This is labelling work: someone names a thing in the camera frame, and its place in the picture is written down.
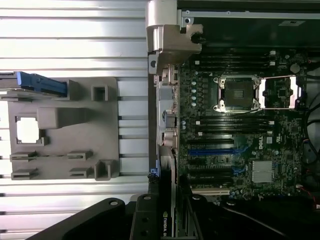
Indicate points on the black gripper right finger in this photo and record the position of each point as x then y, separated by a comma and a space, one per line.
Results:
202, 220

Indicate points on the white expansion slot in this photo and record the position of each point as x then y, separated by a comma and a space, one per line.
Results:
212, 192

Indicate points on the silver socket cover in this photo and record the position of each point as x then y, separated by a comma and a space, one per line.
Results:
292, 92

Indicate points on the silver CPU chip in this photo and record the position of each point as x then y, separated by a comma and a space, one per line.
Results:
27, 130

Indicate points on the green Dell motherboard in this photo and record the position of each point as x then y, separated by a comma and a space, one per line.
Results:
282, 130

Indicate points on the grey plastic parts rack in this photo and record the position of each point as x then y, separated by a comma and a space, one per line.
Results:
75, 140

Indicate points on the blue expansion slot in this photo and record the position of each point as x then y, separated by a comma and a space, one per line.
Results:
212, 152

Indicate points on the black expansion slot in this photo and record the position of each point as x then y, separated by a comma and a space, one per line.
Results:
212, 141

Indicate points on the silver chipset heat sink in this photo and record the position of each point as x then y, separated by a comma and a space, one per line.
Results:
262, 172

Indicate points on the black and silver PC case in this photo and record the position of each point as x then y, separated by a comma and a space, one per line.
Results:
172, 45

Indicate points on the CPU socket with metal frame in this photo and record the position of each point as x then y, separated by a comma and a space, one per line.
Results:
237, 93

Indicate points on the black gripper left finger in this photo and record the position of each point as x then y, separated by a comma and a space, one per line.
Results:
146, 217

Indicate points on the round coin cell battery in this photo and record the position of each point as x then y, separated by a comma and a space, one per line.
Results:
295, 68

